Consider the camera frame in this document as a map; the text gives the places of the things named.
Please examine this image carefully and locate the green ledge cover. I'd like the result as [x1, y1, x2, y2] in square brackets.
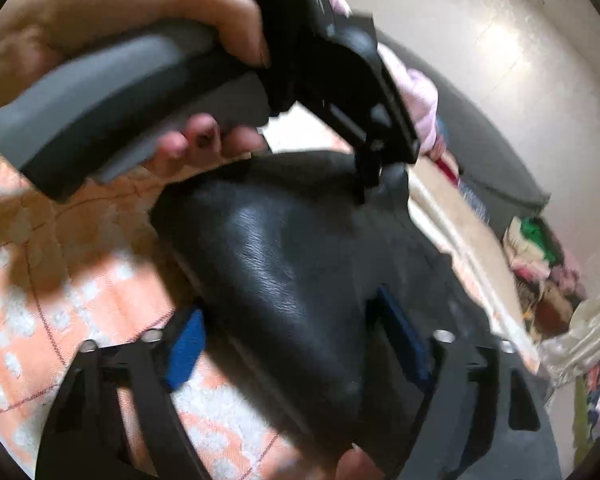
[571, 380, 597, 463]

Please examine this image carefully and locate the cream satin curtain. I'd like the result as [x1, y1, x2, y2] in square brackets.
[539, 285, 600, 392]

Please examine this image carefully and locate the person's right hand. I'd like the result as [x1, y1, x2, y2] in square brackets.
[334, 445, 384, 480]

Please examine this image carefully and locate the dark grey headboard cushion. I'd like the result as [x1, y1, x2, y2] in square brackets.
[377, 42, 552, 213]

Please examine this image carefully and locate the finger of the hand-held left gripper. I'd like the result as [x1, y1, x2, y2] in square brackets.
[352, 150, 388, 206]

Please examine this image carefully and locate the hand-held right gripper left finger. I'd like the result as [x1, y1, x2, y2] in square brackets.
[35, 306, 212, 480]

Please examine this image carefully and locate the dark red cloth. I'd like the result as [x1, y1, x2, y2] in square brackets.
[436, 154, 462, 187]

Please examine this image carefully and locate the person's left hand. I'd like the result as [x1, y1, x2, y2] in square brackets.
[0, 0, 274, 181]

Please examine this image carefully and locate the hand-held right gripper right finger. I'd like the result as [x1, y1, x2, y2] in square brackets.
[367, 284, 563, 480]

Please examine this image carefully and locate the pink quilt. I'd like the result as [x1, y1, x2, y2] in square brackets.
[325, 0, 441, 161]

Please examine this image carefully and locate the blue patterned cloth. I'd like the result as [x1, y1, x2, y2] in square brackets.
[457, 180, 492, 227]

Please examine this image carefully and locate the pile of folded clothes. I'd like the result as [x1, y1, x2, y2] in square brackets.
[502, 215, 588, 341]

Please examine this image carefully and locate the black leather jacket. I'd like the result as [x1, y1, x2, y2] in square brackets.
[150, 150, 531, 480]

